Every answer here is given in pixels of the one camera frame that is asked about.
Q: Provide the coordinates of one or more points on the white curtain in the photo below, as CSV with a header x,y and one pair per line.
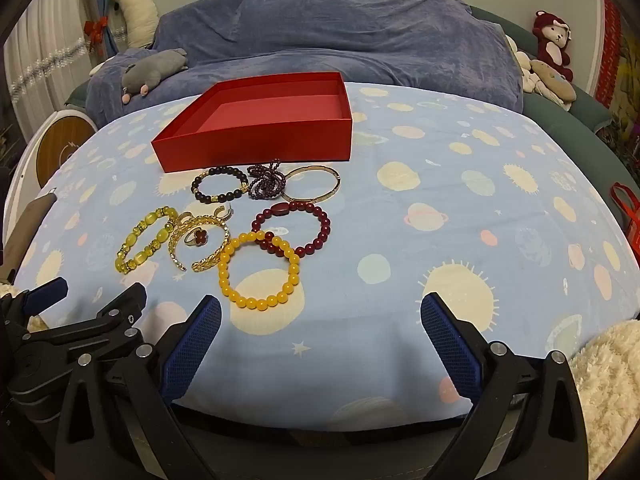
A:
x,y
45,50

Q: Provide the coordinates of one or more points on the grey plush toy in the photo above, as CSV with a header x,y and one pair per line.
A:
x,y
150,70

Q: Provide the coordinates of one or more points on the yellow wall painting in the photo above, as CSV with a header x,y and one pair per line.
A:
x,y
631,95

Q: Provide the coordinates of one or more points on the purple-blue blanket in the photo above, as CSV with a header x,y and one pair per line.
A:
x,y
325,25

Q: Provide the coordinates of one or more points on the white fluffy rug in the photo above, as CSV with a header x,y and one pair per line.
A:
x,y
610,385

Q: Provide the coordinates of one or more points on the red wall banner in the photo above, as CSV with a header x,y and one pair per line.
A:
x,y
609,45

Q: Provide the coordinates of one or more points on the red bag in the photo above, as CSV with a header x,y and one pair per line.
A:
x,y
627,220

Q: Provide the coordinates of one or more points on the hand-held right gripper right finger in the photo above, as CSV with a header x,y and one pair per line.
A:
x,y
450,350

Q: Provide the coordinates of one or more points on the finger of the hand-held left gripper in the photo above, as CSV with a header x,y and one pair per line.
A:
x,y
47,294
120,310

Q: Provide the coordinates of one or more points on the green bed frame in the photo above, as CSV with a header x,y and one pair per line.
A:
x,y
560,120

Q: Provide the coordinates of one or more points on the beige cookie plush pillow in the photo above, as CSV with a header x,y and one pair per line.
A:
x,y
552,80

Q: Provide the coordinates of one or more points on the gold bangle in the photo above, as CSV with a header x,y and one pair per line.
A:
x,y
335,185

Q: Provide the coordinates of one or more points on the red monkey plush toy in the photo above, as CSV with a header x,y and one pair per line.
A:
x,y
547,25

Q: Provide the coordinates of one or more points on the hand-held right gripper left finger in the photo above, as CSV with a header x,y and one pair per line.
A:
x,y
192,355

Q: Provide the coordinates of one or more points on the round white wooden stool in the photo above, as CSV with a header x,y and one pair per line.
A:
x,y
60,145

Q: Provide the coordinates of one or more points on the small white plush toy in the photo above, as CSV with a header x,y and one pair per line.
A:
x,y
520,60

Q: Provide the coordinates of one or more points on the blue planet print bedsheet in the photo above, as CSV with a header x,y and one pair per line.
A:
x,y
425,210

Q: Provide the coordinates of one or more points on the red cardboard box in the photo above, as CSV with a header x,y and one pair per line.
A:
x,y
250,145

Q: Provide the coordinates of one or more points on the red bow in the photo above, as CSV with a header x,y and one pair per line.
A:
x,y
95,27

